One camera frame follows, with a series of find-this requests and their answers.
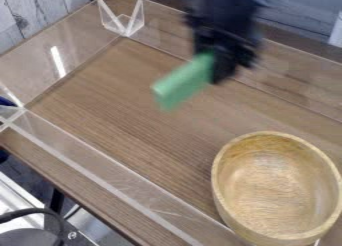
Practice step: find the clear acrylic corner bracket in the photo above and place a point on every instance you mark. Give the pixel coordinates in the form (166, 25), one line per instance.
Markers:
(122, 24)

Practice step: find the clear acrylic wall panels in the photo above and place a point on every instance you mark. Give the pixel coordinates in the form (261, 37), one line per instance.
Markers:
(133, 162)

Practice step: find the light wooden bowl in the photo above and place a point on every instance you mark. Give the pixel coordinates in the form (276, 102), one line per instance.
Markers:
(277, 189)

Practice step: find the green rectangular block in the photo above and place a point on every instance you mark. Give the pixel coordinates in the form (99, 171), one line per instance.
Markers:
(183, 82)

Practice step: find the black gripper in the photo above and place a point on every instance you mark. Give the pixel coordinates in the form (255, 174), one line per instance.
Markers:
(225, 33)

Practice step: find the black table leg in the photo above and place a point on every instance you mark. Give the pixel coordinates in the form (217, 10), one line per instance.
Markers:
(56, 201)

